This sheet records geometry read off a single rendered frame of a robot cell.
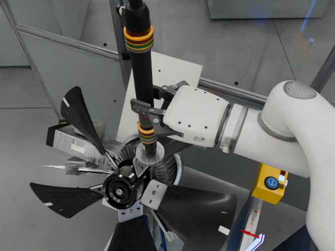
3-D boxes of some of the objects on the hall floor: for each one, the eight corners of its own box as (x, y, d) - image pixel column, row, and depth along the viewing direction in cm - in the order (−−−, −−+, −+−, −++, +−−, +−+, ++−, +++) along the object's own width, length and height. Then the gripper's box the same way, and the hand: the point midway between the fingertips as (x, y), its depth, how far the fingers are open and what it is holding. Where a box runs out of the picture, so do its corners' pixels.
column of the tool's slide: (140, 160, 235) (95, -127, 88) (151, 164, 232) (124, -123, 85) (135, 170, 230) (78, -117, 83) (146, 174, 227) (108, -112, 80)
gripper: (245, 80, 53) (154, 54, 57) (217, 153, 44) (112, 115, 48) (237, 106, 59) (155, 80, 63) (211, 175, 50) (118, 140, 55)
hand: (146, 98), depth 55 cm, fingers closed on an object, 4 cm apart
